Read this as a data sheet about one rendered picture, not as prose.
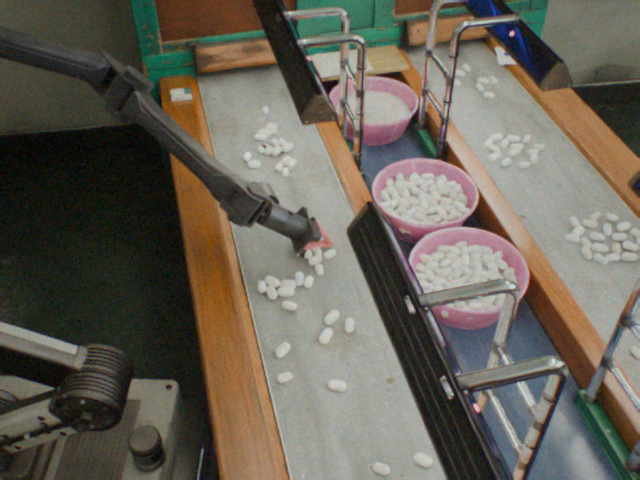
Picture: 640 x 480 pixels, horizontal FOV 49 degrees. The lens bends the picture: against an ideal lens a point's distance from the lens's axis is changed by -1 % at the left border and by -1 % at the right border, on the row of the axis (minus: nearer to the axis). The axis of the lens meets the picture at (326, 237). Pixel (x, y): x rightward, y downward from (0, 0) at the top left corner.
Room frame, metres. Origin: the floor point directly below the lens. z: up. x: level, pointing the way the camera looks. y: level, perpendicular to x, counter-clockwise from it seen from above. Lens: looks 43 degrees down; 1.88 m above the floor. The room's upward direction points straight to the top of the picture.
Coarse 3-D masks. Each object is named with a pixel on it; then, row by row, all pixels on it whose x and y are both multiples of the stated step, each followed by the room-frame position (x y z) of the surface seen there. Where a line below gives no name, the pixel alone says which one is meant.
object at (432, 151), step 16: (448, 0) 1.72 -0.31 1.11; (464, 0) 1.74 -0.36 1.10; (432, 16) 1.72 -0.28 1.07; (496, 16) 1.61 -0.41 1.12; (512, 16) 1.61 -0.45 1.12; (432, 32) 1.72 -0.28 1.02; (432, 48) 1.72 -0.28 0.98; (448, 64) 1.58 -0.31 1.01; (448, 80) 1.57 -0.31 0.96; (448, 96) 1.57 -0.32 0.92; (448, 112) 1.57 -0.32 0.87; (416, 128) 1.73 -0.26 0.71; (432, 144) 1.64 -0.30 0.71
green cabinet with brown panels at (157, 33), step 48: (144, 0) 1.93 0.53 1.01; (192, 0) 1.98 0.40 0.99; (240, 0) 2.02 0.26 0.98; (288, 0) 2.05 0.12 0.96; (336, 0) 2.09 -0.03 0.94; (384, 0) 2.12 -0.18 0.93; (432, 0) 2.17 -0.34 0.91; (528, 0) 2.25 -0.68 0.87; (144, 48) 1.93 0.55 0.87; (192, 48) 1.96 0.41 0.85
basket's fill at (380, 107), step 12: (348, 96) 1.87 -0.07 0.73; (372, 96) 1.86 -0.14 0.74; (384, 96) 1.87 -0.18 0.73; (396, 96) 1.87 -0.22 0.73; (336, 108) 1.80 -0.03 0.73; (372, 108) 1.80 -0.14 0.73; (384, 108) 1.80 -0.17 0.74; (396, 108) 1.80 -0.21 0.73; (408, 108) 1.80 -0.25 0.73; (372, 120) 1.74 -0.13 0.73; (384, 120) 1.73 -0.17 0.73; (396, 120) 1.74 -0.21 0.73
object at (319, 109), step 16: (256, 0) 1.81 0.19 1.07; (272, 0) 1.72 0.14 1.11; (272, 16) 1.67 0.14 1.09; (272, 32) 1.62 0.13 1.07; (288, 32) 1.54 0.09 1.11; (272, 48) 1.56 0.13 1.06; (288, 48) 1.49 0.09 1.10; (288, 64) 1.44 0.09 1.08; (304, 64) 1.39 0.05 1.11; (288, 80) 1.40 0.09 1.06; (304, 80) 1.34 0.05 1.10; (320, 80) 1.40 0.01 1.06; (304, 96) 1.30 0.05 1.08; (320, 96) 1.26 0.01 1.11; (304, 112) 1.26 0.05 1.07; (320, 112) 1.26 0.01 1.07; (336, 112) 1.27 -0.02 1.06
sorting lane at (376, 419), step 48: (240, 96) 1.86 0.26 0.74; (288, 96) 1.86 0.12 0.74; (240, 144) 1.61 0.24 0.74; (288, 192) 1.39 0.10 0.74; (336, 192) 1.39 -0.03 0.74; (240, 240) 1.21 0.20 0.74; (288, 240) 1.21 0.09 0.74; (336, 240) 1.21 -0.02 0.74; (336, 288) 1.06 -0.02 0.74; (288, 336) 0.92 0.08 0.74; (336, 336) 0.92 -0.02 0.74; (384, 336) 0.92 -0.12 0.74; (288, 384) 0.80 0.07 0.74; (384, 384) 0.80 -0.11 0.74; (288, 432) 0.70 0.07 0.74; (336, 432) 0.70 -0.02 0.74; (384, 432) 0.70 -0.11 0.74
